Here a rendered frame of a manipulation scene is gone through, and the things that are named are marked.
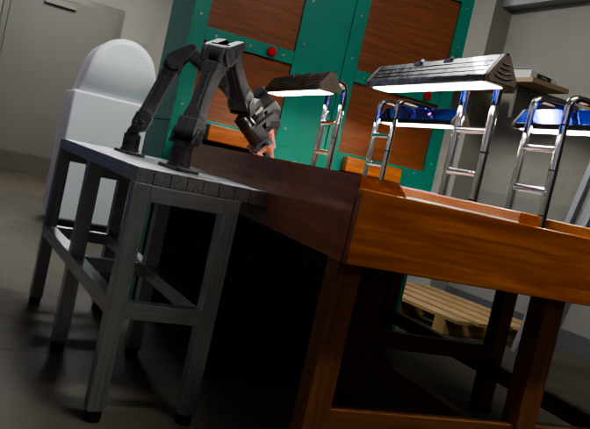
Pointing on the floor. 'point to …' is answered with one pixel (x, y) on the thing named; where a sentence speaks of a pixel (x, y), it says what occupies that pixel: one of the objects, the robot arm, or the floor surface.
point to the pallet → (449, 311)
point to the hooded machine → (101, 118)
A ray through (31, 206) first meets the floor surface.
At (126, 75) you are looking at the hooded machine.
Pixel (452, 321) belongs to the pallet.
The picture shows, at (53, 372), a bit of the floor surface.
